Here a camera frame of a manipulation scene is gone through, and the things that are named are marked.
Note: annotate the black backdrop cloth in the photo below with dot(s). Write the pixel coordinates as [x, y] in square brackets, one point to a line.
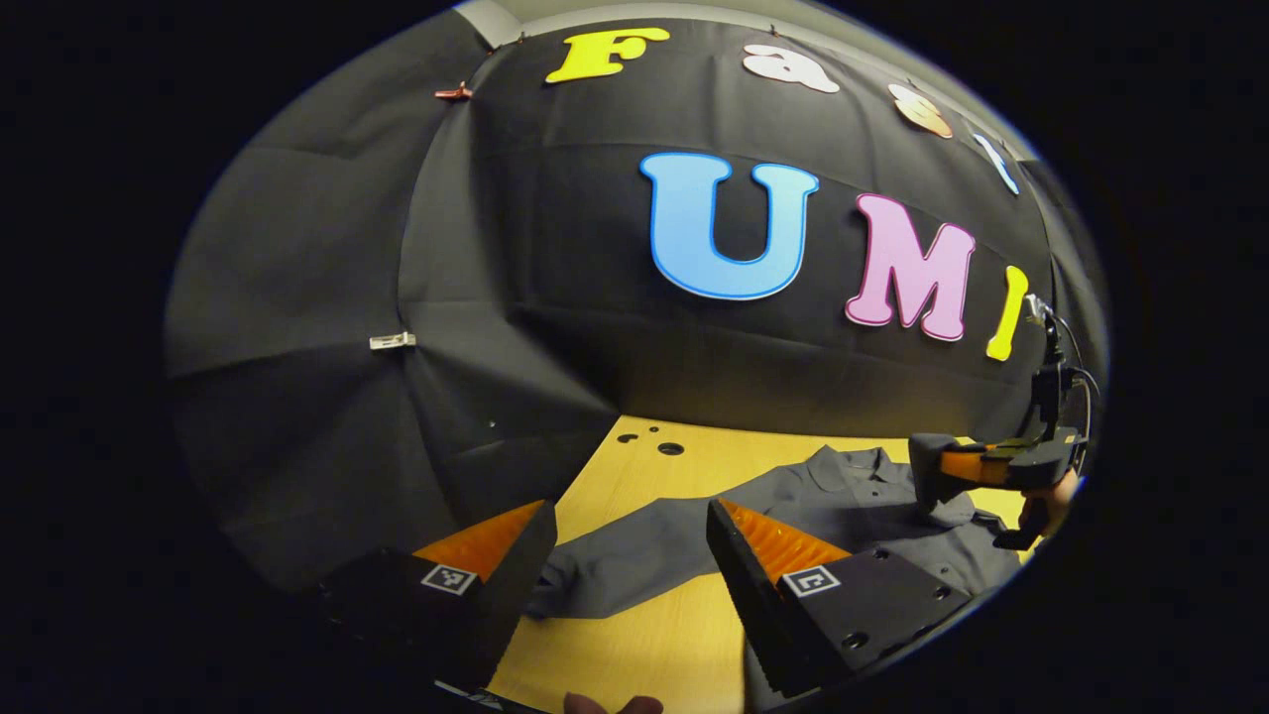
[555, 248]

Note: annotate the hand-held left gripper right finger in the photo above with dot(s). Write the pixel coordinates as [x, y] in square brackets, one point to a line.
[753, 615]

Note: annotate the white clip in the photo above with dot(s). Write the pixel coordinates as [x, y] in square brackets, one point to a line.
[393, 340]

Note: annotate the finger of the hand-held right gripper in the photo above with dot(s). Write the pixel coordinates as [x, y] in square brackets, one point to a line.
[932, 466]

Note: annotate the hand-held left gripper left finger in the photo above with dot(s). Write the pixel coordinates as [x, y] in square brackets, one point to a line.
[516, 595]

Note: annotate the grey button-up shirt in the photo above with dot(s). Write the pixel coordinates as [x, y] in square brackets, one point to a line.
[872, 496]

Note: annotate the orange spring clip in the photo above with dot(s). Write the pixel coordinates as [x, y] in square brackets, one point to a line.
[453, 92]

